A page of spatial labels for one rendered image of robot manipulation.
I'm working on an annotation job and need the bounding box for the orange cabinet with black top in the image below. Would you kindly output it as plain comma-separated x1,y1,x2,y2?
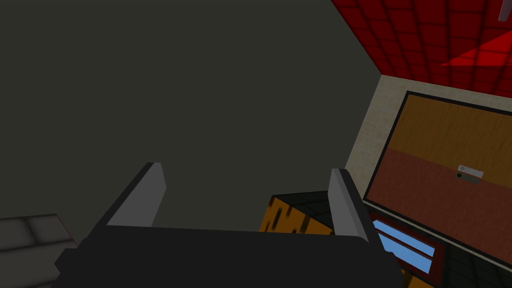
259,190,335,236

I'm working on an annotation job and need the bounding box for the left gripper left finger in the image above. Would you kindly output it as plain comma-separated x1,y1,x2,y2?
95,161,167,228

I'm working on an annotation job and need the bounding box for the grey door handle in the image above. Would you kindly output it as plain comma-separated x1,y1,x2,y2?
456,164,485,185

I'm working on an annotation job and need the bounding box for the window with red frame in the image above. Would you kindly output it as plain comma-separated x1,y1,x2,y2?
371,212,447,279

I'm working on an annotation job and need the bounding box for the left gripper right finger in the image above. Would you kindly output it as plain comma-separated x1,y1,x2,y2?
327,167,383,243

